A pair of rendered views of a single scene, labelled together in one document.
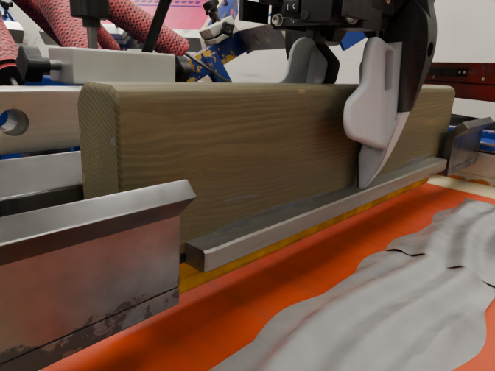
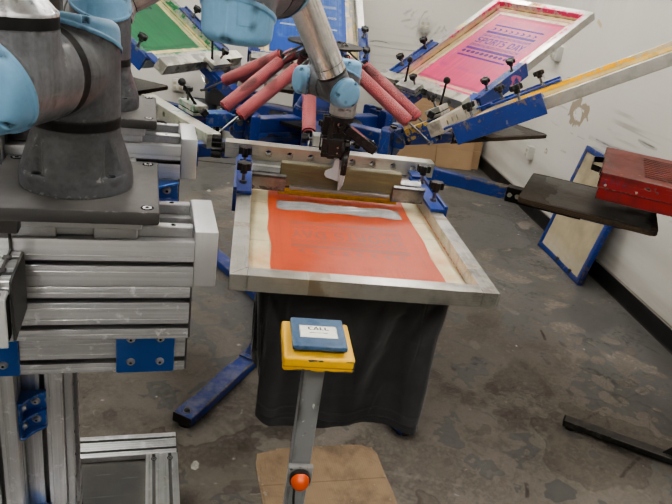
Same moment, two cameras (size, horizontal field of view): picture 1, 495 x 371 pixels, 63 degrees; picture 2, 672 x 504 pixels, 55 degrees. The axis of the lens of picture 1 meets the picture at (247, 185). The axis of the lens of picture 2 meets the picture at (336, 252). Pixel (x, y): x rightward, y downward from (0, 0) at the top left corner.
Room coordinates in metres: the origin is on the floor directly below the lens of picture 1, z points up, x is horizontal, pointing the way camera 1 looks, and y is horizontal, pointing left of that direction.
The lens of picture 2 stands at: (-1.14, -1.20, 1.59)
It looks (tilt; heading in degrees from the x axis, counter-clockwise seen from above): 24 degrees down; 38
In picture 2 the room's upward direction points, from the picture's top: 9 degrees clockwise
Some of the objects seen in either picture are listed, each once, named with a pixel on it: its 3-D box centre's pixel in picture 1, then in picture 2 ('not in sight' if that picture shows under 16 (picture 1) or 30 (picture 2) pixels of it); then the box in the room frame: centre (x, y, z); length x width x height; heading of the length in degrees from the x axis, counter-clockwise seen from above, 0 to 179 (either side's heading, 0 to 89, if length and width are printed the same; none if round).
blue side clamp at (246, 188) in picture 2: not in sight; (242, 182); (0.09, 0.15, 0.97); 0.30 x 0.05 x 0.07; 48
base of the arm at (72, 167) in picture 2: not in sight; (77, 147); (-0.70, -0.37, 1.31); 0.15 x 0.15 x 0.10
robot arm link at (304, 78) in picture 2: not in sight; (317, 81); (0.16, -0.03, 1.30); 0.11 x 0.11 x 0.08; 71
